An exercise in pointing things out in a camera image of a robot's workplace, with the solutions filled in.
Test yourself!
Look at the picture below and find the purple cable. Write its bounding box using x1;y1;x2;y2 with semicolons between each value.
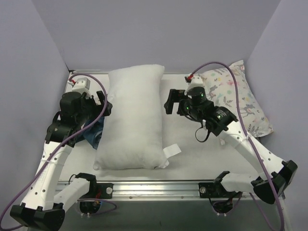
0;74;118;229
189;62;283;231

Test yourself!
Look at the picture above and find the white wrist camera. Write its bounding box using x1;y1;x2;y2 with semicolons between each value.
70;77;90;94
184;74;204;95

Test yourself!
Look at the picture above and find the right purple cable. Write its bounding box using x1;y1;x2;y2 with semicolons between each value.
189;62;283;231

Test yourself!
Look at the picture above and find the aluminium mounting rail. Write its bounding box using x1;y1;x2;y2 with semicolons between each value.
55;180;256;201

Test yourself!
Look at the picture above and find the blue cartoon print pillowcase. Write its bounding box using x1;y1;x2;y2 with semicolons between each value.
78;116;104;150

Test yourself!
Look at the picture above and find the white pillow insert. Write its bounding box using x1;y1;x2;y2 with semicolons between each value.
93;64;181;170

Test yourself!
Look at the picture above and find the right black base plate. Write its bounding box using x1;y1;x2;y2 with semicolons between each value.
198;182;227;198

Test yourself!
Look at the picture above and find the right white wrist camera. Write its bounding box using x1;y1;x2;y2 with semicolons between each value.
184;74;204;95

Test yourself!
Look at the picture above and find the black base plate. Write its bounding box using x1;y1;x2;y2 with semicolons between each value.
94;182;114;199
198;182;227;198

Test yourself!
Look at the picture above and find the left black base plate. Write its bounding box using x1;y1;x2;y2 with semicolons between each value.
94;182;114;199

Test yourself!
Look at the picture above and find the floral deer print pillow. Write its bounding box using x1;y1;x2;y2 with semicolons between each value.
198;60;273;138

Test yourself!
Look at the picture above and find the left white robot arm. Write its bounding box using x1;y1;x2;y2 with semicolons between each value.
10;90;112;231

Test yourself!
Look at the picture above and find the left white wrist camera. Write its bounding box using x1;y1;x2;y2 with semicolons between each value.
70;77;90;94

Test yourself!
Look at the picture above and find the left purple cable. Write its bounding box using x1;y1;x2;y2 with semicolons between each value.
0;74;118;229

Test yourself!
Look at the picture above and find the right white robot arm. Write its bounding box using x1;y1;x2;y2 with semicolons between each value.
164;87;298;204

